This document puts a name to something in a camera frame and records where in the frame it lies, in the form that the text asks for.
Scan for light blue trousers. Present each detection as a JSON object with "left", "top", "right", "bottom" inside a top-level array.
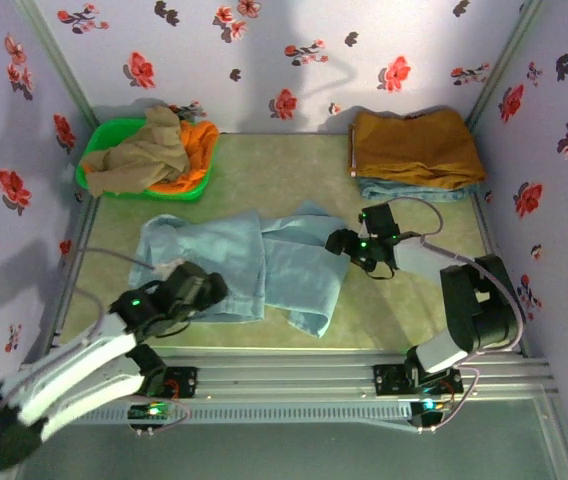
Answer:
[{"left": 128, "top": 200, "right": 350, "bottom": 340}]

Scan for folded mustard trousers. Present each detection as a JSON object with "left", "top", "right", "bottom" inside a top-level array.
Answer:
[{"left": 347, "top": 107, "right": 488, "bottom": 190}]

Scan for beige trousers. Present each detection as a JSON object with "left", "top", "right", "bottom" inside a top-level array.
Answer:
[{"left": 82, "top": 105, "right": 191, "bottom": 197}]

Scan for orange trousers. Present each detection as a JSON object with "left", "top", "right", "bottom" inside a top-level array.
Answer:
[{"left": 146, "top": 119, "right": 220, "bottom": 194}]

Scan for folded blue denim jeans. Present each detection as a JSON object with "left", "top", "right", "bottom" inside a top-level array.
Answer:
[{"left": 356, "top": 177, "right": 481, "bottom": 205}]

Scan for left circuit board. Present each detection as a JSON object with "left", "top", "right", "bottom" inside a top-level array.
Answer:
[{"left": 127, "top": 401, "right": 174, "bottom": 432}]

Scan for circuit board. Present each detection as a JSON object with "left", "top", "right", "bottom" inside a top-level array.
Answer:
[
  {"left": 127, "top": 401, "right": 174, "bottom": 432},
  {"left": 410, "top": 396, "right": 454, "bottom": 432}
]

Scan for right circuit board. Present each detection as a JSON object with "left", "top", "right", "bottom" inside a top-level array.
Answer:
[{"left": 410, "top": 396, "right": 454, "bottom": 432}]

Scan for green plastic basket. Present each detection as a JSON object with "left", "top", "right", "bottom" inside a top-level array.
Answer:
[{"left": 73, "top": 117, "right": 220, "bottom": 204}]

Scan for grey left arm cable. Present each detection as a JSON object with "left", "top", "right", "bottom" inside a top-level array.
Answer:
[{"left": 0, "top": 246, "right": 161, "bottom": 476}]

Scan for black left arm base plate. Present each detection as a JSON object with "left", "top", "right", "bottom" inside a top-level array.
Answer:
[{"left": 160, "top": 365, "right": 200, "bottom": 400}]

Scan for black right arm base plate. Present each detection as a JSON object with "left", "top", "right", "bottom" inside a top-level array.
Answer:
[{"left": 372, "top": 363, "right": 465, "bottom": 397}]

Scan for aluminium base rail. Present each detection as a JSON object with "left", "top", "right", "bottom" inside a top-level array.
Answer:
[{"left": 18, "top": 349, "right": 559, "bottom": 427}]

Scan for aluminium frame post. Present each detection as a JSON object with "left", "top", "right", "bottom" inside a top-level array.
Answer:
[
  {"left": 27, "top": 0, "right": 99, "bottom": 127},
  {"left": 465, "top": 0, "right": 546, "bottom": 127}
]

